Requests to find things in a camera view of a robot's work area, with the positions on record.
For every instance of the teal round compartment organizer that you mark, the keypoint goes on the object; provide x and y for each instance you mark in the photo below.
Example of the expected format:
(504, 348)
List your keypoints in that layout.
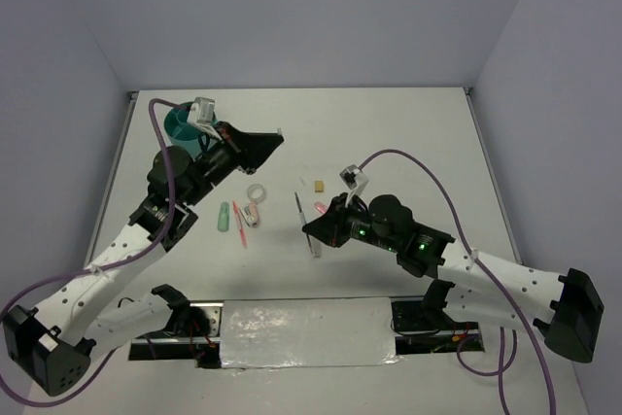
(181, 133)

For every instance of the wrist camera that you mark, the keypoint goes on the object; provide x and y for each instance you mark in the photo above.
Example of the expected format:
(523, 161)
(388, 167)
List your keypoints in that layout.
(355, 180)
(201, 116)

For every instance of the pink capped highlighter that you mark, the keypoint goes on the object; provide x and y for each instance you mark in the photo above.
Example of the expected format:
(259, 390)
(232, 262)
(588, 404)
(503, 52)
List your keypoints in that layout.
(321, 207)

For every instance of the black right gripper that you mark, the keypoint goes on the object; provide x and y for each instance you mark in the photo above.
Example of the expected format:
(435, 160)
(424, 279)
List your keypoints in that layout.
(329, 227)

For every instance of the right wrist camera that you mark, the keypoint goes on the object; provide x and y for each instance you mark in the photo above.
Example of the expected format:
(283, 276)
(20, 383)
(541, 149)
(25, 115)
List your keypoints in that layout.
(355, 180)

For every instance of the red pink pen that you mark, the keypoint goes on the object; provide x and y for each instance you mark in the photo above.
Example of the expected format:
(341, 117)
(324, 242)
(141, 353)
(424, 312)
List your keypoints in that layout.
(240, 224)

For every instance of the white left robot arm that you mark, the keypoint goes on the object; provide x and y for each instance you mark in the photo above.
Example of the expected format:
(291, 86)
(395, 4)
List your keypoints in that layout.
(56, 340)

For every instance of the silver foil tape sheet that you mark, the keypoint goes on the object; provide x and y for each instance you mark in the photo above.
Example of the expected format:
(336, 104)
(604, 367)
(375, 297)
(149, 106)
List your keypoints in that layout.
(333, 332)

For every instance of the pink mini stapler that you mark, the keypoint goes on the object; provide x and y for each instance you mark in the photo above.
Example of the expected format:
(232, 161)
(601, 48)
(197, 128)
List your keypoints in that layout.
(250, 214)

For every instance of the clear tape roll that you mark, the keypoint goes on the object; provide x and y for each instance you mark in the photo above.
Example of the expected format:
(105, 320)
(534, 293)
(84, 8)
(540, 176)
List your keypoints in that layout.
(256, 193)

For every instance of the green capped marker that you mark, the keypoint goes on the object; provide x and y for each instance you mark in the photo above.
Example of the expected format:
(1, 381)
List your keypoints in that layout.
(223, 217)

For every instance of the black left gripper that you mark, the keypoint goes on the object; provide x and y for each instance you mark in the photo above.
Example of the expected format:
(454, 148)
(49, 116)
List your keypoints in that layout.
(249, 151)

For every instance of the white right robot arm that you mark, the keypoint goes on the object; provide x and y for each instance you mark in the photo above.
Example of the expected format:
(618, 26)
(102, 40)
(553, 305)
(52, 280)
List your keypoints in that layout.
(564, 310)

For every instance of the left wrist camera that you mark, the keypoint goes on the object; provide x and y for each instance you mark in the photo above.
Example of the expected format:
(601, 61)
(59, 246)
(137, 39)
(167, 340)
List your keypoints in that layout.
(201, 116)

